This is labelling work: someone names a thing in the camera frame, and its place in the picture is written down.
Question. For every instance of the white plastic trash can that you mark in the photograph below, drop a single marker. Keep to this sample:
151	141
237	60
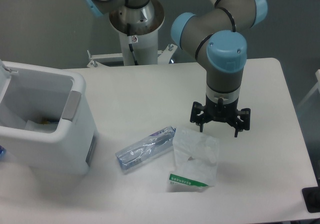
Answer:
38	93

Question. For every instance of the clear plastic bag green label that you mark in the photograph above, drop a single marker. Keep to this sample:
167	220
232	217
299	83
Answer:
196	157

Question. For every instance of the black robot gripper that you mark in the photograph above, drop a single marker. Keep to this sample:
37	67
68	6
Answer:
240	120

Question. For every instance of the black device at table edge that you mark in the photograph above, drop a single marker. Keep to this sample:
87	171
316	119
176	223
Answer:
311	196

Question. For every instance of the trash inside can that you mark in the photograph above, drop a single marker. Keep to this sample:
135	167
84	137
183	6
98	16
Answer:
45	126

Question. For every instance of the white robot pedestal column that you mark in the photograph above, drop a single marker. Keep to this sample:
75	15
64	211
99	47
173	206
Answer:
138	32

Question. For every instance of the clear plastic water bottle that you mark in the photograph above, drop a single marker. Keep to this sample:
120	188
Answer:
146	150

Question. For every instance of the blue object at left edge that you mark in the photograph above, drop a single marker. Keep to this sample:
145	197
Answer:
2	153

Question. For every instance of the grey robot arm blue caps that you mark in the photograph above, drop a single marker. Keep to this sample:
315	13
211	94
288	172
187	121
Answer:
214	40

